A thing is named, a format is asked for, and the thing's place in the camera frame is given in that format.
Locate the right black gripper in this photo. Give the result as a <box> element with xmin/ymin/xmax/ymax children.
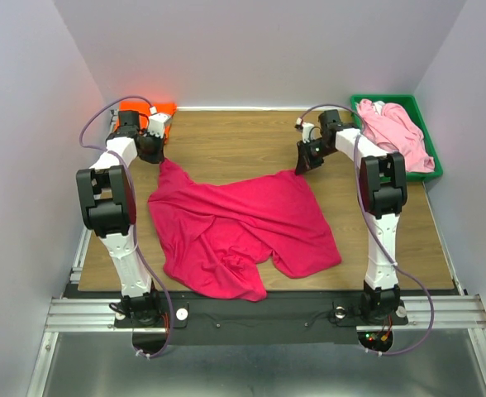
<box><xmin>294</xmin><ymin>137</ymin><xmax>335</xmax><ymax>175</ymax></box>

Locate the magenta t-shirt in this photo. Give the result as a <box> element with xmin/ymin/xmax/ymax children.
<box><xmin>147</xmin><ymin>160</ymin><xmax>341</xmax><ymax>302</ymax></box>

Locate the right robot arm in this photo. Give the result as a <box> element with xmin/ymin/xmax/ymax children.
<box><xmin>295</xmin><ymin>110</ymin><xmax>407</xmax><ymax>323</ymax></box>

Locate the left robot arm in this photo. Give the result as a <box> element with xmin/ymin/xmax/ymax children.
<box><xmin>76</xmin><ymin>110</ymin><xmax>171</xmax><ymax>327</ymax></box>

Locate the folded orange t-shirt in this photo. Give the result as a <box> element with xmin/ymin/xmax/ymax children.
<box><xmin>118</xmin><ymin>100</ymin><xmax>177</xmax><ymax>143</ymax></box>

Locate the white garment in bin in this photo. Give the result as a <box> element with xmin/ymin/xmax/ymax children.
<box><xmin>371</xmin><ymin>101</ymin><xmax>386</xmax><ymax>116</ymax></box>

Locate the pink t-shirt in bin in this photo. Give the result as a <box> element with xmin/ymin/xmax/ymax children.
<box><xmin>356</xmin><ymin>98</ymin><xmax>435</xmax><ymax>173</ymax></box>

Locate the green plastic bin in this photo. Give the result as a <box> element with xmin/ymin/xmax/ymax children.
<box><xmin>350</xmin><ymin>93</ymin><xmax>443</xmax><ymax>182</ymax></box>

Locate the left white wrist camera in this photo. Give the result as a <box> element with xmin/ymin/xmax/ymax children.
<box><xmin>146</xmin><ymin>112</ymin><xmax>173</xmax><ymax>138</ymax></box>

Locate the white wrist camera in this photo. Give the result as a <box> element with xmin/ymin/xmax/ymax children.
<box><xmin>146</xmin><ymin>112</ymin><xmax>173</xmax><ymax>138</ymax></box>
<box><xmin>295</xmin><ymin>117</ymin><xmax>317</xmax><ymax>143</ymax></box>

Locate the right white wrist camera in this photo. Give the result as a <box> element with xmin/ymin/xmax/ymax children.
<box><xmin>295</xmin><ymin>117</ymin><xmax>317</xmax><ymax>143</ymax></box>

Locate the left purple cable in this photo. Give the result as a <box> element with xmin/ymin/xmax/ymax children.
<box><xmin>79</xmin><ymin>95</ymin><xmax>177</xmax><ymax>360</ymax></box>

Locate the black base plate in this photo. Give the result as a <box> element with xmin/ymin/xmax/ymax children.
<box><xmin>60</xmin><ymin>289</ymin><xmax>412</xmax><ymax>347</ymax></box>

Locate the aluminium frame rail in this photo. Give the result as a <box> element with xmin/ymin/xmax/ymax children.
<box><xmin>45</xmin><ymin>295</ymin><xmax>486</xmax><ymax>333</ymax></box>

